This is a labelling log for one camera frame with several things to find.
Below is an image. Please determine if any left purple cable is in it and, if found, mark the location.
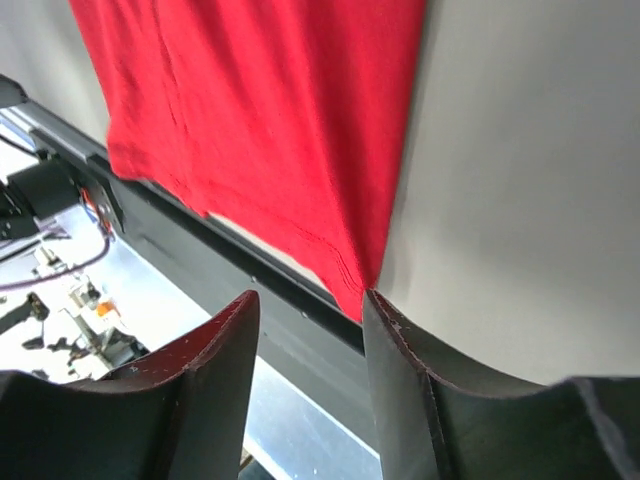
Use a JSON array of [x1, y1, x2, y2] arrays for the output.
[[0, 229, 116, 291]]

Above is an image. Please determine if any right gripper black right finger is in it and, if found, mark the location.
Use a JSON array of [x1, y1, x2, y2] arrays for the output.
[[362, 290, 639, 479]]

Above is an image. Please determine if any red t-shirt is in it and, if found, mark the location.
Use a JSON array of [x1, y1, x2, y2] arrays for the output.
[[71, 1, 426, 321]]

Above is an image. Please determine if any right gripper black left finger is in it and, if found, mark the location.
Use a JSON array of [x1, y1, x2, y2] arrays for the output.
[[1, 290, 260, 479]]

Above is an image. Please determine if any black mounting plate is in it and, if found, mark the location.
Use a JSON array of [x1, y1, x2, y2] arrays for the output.
[[1, 78, 377, 451]]

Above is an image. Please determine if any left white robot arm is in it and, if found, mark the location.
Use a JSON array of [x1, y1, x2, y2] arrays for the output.
[[1, 155, 124, 268]]

